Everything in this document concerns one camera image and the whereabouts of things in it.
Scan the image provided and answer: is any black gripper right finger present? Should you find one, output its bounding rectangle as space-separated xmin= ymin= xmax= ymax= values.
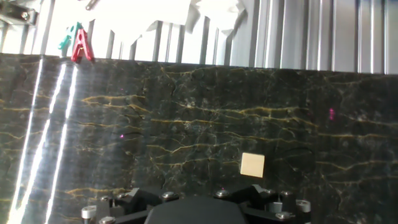
xmin=213 ymin=183 xmax=312 ymax=224

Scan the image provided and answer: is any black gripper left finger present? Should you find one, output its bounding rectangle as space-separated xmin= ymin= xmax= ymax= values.
xmin=80 ymin=185 xmax=180 ymax=224

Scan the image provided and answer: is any small wooden cube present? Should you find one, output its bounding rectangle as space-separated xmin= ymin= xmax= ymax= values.
xmin=239 ymin=152 xmax=266 ymax=179

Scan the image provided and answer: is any black marble pattern mat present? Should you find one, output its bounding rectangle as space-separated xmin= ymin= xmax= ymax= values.
xmin=0 ymin=52 xmax=398 ymax=224

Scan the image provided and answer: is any red clothespin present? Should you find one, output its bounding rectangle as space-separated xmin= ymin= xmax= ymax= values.
xmin=70 ymin=27 xmax=96 ymax=64

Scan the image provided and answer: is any teal clothespin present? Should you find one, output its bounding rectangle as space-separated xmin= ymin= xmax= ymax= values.
xmin=58 ymin=21 xmax=83 ymax=58

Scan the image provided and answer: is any crumpled white tissue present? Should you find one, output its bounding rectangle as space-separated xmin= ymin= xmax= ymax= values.
xmin=193 ymin=0 xmax=247 ymax=32

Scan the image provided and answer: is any silver bracket with screw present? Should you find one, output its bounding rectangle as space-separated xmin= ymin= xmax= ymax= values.
xmin=0 ymin=0 xmax=40 ymax=27

